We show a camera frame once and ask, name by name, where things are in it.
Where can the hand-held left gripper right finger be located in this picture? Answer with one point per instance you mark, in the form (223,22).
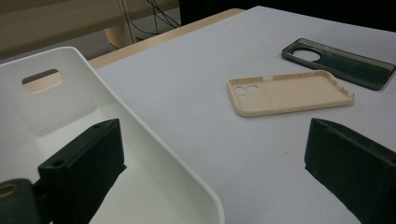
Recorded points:
(355,168)

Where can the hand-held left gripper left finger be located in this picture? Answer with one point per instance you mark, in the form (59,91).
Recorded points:
(84,165)

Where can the white plastic storage bin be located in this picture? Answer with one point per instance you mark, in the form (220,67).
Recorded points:
(62,102)

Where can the beige phone case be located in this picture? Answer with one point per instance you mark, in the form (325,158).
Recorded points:
(289,96)

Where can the dark translucent phone case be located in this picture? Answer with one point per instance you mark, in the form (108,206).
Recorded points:
(348,65)

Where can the white table mat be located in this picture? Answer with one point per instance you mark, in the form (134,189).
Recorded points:
(202,93)

